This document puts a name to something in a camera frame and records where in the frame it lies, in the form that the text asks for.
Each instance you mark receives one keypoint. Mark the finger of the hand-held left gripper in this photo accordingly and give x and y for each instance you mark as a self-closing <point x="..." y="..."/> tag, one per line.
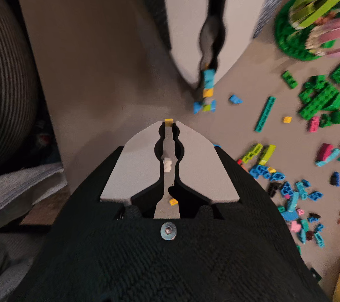
<point x="244" y="15"/>
<point x="183" y="28"/>

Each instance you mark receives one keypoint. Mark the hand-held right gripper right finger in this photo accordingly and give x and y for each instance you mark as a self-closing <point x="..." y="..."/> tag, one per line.
<point x="204" y="169"/>

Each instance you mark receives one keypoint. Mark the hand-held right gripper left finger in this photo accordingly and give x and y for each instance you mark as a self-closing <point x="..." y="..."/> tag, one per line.
<point x="135" y="169"/>

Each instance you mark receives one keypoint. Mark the small white brick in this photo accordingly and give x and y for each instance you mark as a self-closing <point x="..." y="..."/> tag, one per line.
<point x="167" y="165"/>

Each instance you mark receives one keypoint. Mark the small yellow slope brick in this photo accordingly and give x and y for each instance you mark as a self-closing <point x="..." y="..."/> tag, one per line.
<point x="168" y="122"/>
<point x="174" y="202"/>

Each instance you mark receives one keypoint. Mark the striped brick fish model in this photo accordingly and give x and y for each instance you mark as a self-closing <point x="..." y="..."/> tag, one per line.
<point x="208" y="87"/>

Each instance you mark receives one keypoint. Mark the grey desk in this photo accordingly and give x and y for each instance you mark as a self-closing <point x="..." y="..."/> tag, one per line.
<point x="93" y="68"/>

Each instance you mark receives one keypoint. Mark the lime stepped brick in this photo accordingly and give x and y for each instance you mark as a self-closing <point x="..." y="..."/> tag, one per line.
<point x="252" y="153"/>

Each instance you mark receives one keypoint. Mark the brick flower model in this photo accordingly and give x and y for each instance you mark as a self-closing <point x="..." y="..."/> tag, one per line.
<point x="289" y="39"/>

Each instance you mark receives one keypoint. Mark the lime curved slope brick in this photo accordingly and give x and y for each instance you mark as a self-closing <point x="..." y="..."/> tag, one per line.
<point x="267" y="154"/>

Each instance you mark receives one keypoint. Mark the blue curved slope brick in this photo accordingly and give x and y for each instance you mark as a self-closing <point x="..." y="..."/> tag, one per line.
<point x="235" y="99"/>

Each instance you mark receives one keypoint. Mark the long teal plate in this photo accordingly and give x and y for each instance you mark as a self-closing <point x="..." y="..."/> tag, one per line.
<point x="265" y="114"/>

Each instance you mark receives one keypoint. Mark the pile of colourful bricks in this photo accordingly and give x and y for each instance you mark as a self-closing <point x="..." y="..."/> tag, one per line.
<point x="289" y="201"/>

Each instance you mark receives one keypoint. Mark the small yellow square brick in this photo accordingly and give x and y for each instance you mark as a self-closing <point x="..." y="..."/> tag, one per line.
<point x="287" y="120"/>

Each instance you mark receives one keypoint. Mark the person's grey sweatshirt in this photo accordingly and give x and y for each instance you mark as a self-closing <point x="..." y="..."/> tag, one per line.
<point x="31" y="185"/>

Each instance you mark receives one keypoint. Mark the pink claw brick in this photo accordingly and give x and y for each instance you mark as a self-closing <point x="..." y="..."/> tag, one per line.
<point x="314" y="124"/>

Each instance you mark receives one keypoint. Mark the magenta slope brick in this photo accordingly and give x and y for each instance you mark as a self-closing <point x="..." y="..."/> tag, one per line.
<point x="324" y="152"/>

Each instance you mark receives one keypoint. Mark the turquoise slope brick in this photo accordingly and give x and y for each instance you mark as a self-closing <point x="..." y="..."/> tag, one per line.
<point x="330" y="158"/>

